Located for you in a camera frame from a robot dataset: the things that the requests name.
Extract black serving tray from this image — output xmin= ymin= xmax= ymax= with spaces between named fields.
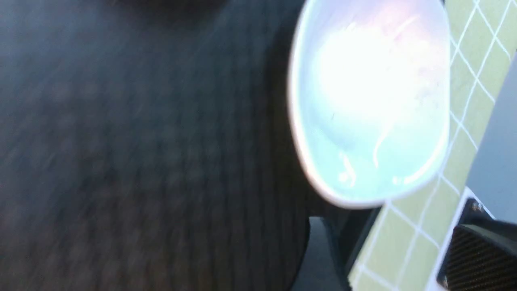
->
xmin=0 ymin=0 xmax=384 ymax=291

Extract white bowl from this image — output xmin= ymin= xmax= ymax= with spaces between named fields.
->
xmin=286 ymin=0 xmax=451 ymax=209

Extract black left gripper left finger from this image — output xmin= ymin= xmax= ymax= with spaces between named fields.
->
xmin=290 ymin=217 xmax=351 ymax=291

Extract green checked tablecloth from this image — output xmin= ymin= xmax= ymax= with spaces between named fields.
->
xmin=349 ymin=0 xmax=517 ymax=291

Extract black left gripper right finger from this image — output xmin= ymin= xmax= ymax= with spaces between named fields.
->
xmin=437 ymin=198 xmax=517 ymax=291

